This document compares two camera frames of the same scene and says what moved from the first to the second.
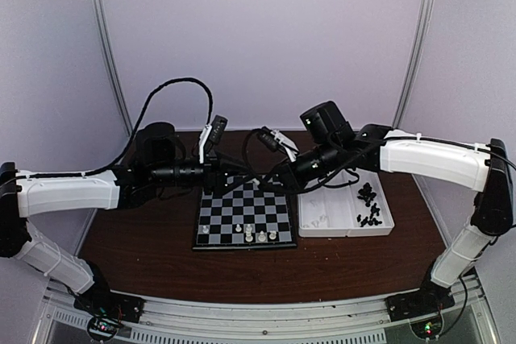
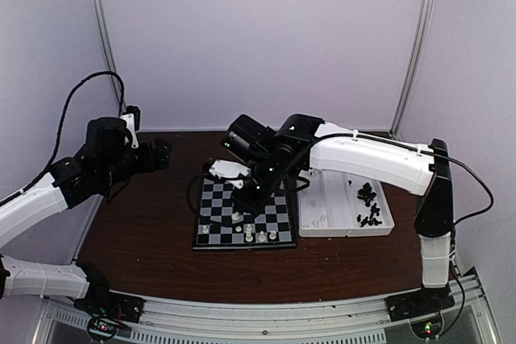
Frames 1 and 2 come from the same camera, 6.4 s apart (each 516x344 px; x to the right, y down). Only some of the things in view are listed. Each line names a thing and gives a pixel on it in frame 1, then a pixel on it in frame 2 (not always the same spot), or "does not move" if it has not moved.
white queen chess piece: x=248 y=238 does not move
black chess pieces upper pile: x=367 y=194 does not move
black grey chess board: x=246 y=216 does not move
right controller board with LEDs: x=427 y=329 does not move
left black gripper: x=216 y=183 → x=161 y=160
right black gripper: x=290 y=180 → x=249 y=205
